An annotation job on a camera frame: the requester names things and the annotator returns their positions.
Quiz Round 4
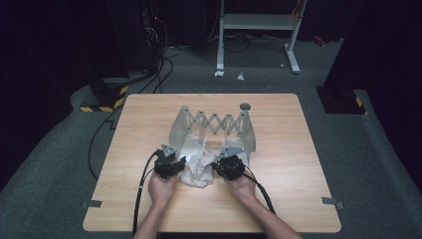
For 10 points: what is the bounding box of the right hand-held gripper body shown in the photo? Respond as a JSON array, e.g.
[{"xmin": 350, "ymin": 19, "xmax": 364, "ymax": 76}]
[{"xmin": 217, "ymin": 146, "xmax": 246, "ymax": 181}]

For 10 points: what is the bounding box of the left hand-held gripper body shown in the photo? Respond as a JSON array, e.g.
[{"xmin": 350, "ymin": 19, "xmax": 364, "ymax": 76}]
[{"xmin": 153, "ymin": 143, "xmax": 180, "ymax": 180}]

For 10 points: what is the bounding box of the white quilted cloth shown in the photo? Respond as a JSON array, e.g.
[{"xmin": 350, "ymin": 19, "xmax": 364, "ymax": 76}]
[{"xmin": 178, "ymin": 133, "xmax": 217, "ymax": 189}]

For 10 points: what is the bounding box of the grey metal extendable bookend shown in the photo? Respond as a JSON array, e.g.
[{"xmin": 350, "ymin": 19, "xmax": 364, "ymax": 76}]
[{"xmin": 168, "ymin": 106, "xmax": 258, "ymax": 167}]

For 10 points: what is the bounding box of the person's right hand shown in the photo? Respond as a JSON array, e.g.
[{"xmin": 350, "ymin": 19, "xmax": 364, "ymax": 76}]
[{"xmin": 228, "ymin": 172, "xmax": 258, "ymax": 203}]

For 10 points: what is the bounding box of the person's left hand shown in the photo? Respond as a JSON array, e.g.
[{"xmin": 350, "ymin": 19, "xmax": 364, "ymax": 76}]
[{"xmin": 147, "ymin": 171, "xmax": 180, "ymax": 208}]

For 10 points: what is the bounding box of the grey tape piece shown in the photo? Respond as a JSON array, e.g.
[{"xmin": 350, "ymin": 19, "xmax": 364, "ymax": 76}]
[
  {"xmin": 321, "ymin": 196, "xmax": 345, "ymax": 210},
  {"xmin": 82, "ymin": 199, "xmax": 103, "ymax": 209}
]

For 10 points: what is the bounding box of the black base with yellow stripes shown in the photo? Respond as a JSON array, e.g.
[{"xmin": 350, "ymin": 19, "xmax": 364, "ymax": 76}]
[{"xmin": 79, "ymin": 78, "xmax": 129, "ymax": 113}]

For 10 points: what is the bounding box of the black perforated base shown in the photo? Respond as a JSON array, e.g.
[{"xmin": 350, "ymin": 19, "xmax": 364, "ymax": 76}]
[{"xmin": 316, "ymin": 85, "xmax": 368, "ymax": 116}]

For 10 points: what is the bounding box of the black equipment rack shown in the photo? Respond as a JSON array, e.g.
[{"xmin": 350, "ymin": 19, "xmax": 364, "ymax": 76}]
[{"xmin": 105, "ymin": 0, "xmax": 166, "ymax": 76}]

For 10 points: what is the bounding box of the white metal stand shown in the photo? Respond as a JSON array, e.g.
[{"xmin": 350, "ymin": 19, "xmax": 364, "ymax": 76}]
[{"xmin": 216, "ymin": 0, "xmax": 309, "ymax": 75}]

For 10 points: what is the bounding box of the left hand-held gripper black cable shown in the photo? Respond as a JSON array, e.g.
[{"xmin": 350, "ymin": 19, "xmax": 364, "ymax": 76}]
[{"xmin": 131, "ymin": 150, "xmax": 161, "ymax": 237}]

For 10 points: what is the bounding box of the hand-held gripper black cable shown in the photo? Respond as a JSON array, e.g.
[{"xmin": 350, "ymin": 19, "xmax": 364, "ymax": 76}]
[
  {"xmin": 243, "ymin": 163, "xmax": 277, "ymax": 215},
  {"xmin": 131, "ymin": 150, "xmax": 161, "ymax": 237}
]

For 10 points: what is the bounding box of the right hand-held gripper black cable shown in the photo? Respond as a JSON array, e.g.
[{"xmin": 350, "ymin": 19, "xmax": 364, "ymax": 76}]
[{"xmin": 243, "ymin": 163, "xmax": 277, "ymax": 215}]

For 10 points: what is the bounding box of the long black floor cable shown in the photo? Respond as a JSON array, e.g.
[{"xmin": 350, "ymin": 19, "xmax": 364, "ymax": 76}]
[{"xmin": 87, "ymin": 57, "xmax": 166, "ymax": 181}]

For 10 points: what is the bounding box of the looped black floor cable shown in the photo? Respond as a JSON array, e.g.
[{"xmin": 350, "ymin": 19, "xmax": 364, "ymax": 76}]
[{"xmin": 152, "ymin": 57, "xmax": 175, "ymax": 94}]

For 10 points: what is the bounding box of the black cable bundle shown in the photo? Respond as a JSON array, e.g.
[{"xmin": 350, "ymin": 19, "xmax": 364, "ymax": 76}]
[{"xmin": 207, "ymin": 31, "xmax": 290, "ymax": 54}]

